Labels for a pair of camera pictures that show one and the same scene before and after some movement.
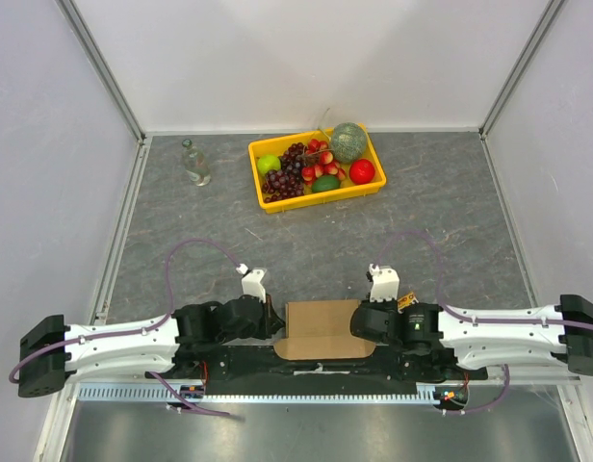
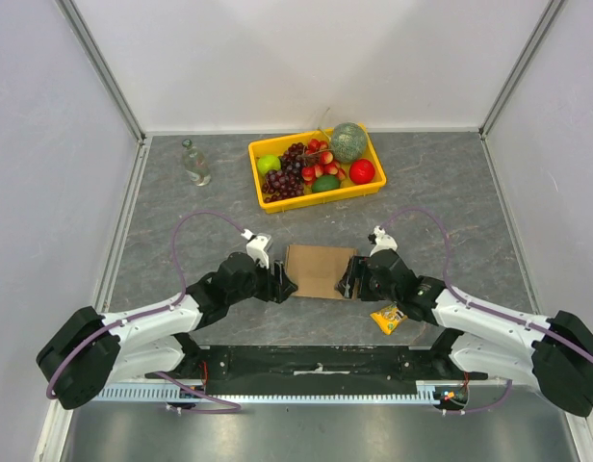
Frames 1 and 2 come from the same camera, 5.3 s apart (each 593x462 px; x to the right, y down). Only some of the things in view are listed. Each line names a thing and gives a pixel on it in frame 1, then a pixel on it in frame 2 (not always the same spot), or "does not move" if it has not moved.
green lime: x=324 y=182 does not move
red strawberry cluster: x=319 y=162 does not move
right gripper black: x=366 y=320 to x=359 y=277
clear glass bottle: x=195 y=164 does not move
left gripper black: x=264 y=331 to x=277 y=288
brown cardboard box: x=322 y=330 to x=317 y=269
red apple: x=361 y=171 does not move
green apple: x=267 y=163 does not move
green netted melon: x=348 y=141 does not move
